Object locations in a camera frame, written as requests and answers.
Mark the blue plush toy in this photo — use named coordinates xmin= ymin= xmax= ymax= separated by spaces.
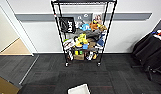
xmin=80 ymin=23 xmax=92 ymax=33

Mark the blue bag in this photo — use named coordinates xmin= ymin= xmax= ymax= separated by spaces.
xmin=95 ymin=33 xmax=107 ymax=48

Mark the black wire shelf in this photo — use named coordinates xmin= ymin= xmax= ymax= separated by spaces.
xmin=50 ymin=0 xmax=118 ymax=67

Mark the wooden door panel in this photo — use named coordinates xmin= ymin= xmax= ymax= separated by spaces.
xmin=0 ymin=73 xmax=22 ymax=94

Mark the small blue box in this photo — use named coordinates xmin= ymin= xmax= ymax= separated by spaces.
xmin=81 ymin=43 xmax=89 ymax=51

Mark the white door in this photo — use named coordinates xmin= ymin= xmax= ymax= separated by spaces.
xmin=0 ymin=4 xmax=21 ymax=54

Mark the yellow plush toy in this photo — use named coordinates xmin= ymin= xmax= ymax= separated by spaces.
xmin=73 ymin=33 xmax=89 ymax=48

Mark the black chair with garment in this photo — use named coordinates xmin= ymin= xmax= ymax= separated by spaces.
xmin=130 ymin=29 xmax=161 ymax=82

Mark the white printed box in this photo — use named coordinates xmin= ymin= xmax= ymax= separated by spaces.
xmin=62 ymin=38 xmax=77 ymax=51

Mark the box with portrait print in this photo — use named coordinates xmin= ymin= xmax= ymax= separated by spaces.
xmin=93 ymin=13 xmax=104 ymax=24

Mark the grey printed box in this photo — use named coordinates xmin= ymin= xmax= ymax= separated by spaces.
xmin=75 ymin=13 xmax=94 ymax=25

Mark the pale woven basket white lining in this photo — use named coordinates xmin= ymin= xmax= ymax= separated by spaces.
xmin=67 ymin=83 xmax=92 ymax=94

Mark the brown cardboard box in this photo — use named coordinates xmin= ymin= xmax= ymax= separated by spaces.
xmin=73 ymin=53 xmax=86 ymax=62

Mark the black bag white print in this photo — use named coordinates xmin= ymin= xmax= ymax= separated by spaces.
xmin=58 ymin=16 xmax=77 ymax=34

